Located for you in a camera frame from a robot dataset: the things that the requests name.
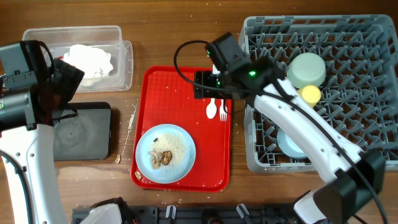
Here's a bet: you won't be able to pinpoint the white plastic spoon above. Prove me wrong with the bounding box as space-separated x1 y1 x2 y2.
206 98 217 119

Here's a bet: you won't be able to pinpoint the white plastic fork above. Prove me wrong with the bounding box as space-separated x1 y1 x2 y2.
220 99 228 121

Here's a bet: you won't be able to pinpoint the white napkin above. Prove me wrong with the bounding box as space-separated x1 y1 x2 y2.
62 44 114 78

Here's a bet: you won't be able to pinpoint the food scraps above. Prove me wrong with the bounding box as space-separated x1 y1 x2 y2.
149 138 173 170

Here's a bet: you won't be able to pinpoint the light blue plate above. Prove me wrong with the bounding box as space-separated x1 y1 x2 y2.
134 124 197 184

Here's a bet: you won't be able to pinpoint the light blue bowl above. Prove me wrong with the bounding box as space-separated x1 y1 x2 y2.
277 129 307 159

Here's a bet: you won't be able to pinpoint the green bowl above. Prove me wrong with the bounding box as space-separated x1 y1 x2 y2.
287 53 326 88

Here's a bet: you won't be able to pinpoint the yellow cup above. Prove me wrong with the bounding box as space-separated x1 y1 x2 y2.
298 85 322 108

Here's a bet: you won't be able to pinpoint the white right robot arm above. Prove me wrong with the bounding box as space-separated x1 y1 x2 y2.
192 33 386 223

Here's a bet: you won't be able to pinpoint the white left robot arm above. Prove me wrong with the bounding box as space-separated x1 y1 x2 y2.
1 40 84 223

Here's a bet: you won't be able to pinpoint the clear plastic waste bin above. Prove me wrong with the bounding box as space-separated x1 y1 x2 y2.
22 26 134 93

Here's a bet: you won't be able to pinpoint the black waste tray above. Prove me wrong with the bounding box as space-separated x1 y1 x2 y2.
53 102 112 161

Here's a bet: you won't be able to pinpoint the grey dishwasher rack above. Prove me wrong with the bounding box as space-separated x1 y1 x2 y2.
238 14 397 170

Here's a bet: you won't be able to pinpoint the red plastic tray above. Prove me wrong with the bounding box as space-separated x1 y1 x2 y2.
130 65 231 192

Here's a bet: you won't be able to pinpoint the food crumb on table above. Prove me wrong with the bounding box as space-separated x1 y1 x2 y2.
115 154 121 164

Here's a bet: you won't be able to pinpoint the food crumb on tray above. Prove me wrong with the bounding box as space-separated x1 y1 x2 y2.
134 171 142 180

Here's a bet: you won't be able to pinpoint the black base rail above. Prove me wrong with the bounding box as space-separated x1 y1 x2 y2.
71 202 349 224

